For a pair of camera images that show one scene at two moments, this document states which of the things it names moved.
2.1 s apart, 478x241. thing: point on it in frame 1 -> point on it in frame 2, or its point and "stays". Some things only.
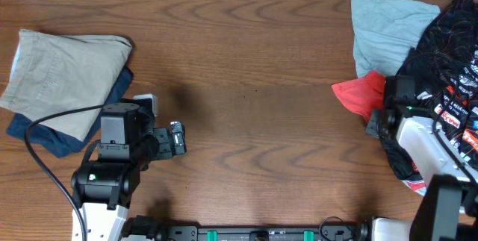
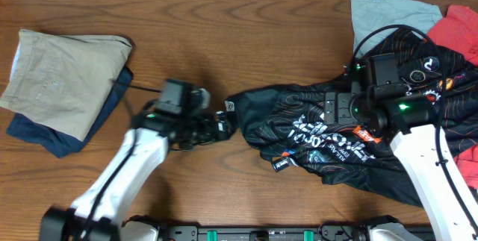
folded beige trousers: (57, 73) stays
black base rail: (145, 228) stays
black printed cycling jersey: (444, 63) -> (287, 122)
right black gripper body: (373, 124) -> (348, 107)
